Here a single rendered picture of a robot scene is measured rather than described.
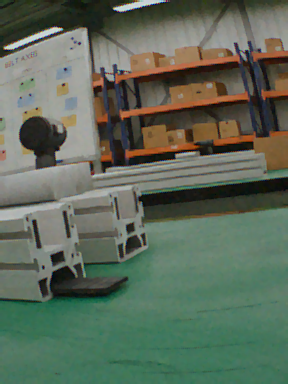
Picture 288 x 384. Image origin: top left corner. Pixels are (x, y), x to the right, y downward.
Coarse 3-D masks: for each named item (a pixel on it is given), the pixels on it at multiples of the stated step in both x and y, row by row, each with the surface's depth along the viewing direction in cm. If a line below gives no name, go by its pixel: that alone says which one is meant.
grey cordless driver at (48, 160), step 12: (36, 120) 85; (48, 120) 87; (24, 132) 86; (36, 132) 85; (48, 132) 86; (60, 132) 93; (24, 144) 86; (36, 144) 85; (48, 144) 88; (60, 144) 97; (36, 156) 91; (48, 156) 90; (36, 168) 89
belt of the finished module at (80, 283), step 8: (56, 280) 53; (64, 280) 53; (72, 280) 53; (80, 280) 52; (88, 280) 52; (96, 280) 52; (104, 280) 51; (112, 280) 51; (120, 280) 50; (56, 288) 49; (64, 288) 49; (72, 288) 49; (80, 288) 48; (88, 288) 48; (96, 288) 48; (104, 288) 48; (112, 288) 49
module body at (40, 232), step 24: (0, 216) 49; (24, 216) 47; (48, 216) 54; (72, 216) 56; (0, 240) 49; (24, 240) 47; (48, 240) 55; (72, 240) 55; (0, 264) 50; (24, 264) 49; (48, 264) 50; (72, 264) 54; (0, 288) 49; (24, 288) 48; (48, 288) 49
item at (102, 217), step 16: (96, 192) 73; (112, 192) 66; (128, 192) 72; (0, 208) 71; (16, 208) 70; (80, 208) 66; (96, 208) 67; (112, 208) 66; (128, 208) 72; (80, 224) 66; (96, 224) 66; (112, 224) 65; (128, 224) 71; (144, 224) 74; (80, 240) 67; (96, 240) 66; (112, 240) 65; (128, 240) 73; (144, 240) 74; (96, 256) 66; (112, 256) 65; (128, 256) 68
